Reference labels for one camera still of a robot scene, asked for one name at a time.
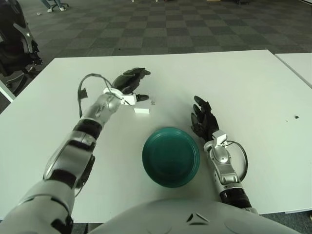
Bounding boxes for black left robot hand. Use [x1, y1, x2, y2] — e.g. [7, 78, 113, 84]
[103, 67, 152, 107]

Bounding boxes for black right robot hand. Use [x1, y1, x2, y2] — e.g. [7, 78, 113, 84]
[190, 95, 229, 147]

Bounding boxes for white charger plug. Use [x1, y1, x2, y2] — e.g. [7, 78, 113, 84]
[134, 100, 156, 115]

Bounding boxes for green bowl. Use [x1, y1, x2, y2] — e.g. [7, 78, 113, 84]
[142, 126, 201, 188]

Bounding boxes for grey robot torso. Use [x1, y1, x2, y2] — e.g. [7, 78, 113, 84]
[87, 197, 312, 234]

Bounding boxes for seated person legs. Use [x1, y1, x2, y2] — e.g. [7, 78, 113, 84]
[41, 0, 70, 13]

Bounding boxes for white side table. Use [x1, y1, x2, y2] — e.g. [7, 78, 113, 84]
[274, 52, 312, 89]

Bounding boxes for black office chair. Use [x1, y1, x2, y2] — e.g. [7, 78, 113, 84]
[0, 0, 44, 96]

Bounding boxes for white table with dark edge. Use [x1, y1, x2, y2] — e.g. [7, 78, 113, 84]
[0, 79, 17, 102]

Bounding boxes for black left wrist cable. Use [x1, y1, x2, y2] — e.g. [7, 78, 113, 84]
[77, 73, 115, 120]

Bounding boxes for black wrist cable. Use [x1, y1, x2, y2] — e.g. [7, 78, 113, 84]
[226, 140, 249, 182]
[77, 73, 115, 120]

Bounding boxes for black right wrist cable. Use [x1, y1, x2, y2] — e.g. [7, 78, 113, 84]
[226, 140, 249, 182]

